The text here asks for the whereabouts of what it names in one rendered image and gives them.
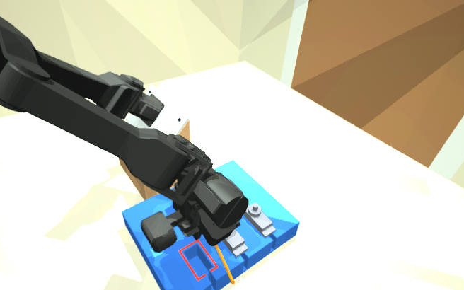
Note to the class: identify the black micro servo with yellow cable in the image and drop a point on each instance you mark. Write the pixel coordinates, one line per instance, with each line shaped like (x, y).
(176, 207)

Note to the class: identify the blue rectangular block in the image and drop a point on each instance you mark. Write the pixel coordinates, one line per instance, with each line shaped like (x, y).
(191, 264)

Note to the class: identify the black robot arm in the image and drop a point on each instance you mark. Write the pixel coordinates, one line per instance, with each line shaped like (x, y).
(50, 89)

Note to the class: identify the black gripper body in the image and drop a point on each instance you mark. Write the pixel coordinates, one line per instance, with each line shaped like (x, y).
(159, 231)

